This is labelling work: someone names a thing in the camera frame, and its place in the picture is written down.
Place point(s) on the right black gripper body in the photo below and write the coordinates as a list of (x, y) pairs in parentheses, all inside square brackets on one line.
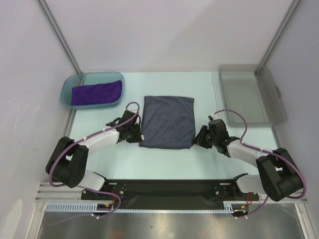
[(202, 137)]

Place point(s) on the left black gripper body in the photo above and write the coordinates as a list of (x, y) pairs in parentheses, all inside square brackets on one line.
[(134, 135)]

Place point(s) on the dark blue grey towel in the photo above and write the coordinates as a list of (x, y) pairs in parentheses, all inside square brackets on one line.
[(168, 122)]

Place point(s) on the purple towel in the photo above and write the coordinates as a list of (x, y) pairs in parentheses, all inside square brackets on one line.
[(96, 94)]

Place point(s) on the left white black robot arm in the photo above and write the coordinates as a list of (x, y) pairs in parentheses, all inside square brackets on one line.
[(67, 165)]

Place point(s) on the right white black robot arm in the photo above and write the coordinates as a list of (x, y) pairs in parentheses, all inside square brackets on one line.
[(278, 177)]

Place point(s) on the clear grey plastic bin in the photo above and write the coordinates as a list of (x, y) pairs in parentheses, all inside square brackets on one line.
[(251, 91)]

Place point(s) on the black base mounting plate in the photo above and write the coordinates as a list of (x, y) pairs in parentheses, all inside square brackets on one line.
[(171, 194)]

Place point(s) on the teal plastic bin lid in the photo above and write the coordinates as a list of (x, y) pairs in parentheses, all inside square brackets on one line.
[(89, 79)]

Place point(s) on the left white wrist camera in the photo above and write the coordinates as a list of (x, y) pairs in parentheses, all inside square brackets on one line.
[(138, 120)]

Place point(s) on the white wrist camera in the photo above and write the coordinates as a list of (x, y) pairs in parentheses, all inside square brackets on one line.
[(138, 120), (212, 117)]

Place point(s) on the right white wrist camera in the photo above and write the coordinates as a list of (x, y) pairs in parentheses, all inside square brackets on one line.
[(212, 117)]

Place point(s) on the light blue cable duct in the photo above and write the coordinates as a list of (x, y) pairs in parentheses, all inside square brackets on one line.
[(94, 208)]

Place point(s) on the right aluminium corner post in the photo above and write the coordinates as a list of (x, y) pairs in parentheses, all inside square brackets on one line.
[(279, 33)]

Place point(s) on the aluminium corner post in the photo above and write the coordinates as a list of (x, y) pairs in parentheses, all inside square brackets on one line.
[(279, 33), (48, 14)]

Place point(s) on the left aluminium corner post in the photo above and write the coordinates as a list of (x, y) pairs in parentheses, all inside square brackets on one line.
[(48, 14)]

